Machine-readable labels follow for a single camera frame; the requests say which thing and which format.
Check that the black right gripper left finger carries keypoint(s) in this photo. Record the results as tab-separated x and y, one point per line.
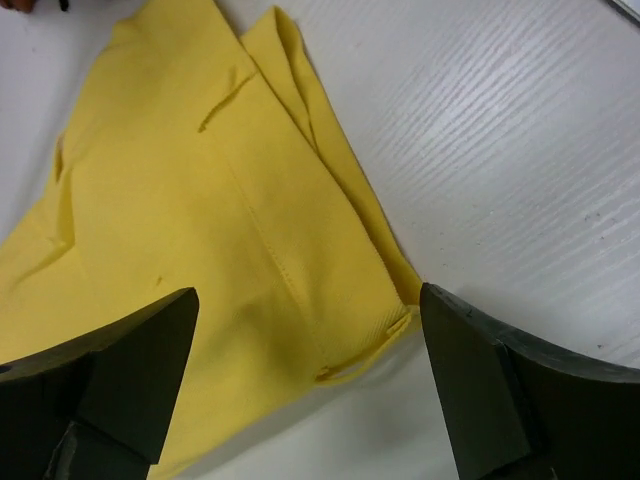
98	406

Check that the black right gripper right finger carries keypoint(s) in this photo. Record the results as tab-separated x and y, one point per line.
519	407

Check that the yellow trousers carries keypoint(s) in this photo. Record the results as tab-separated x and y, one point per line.
199	158

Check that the orange camouflage garment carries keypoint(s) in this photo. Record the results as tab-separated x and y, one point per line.
27	6

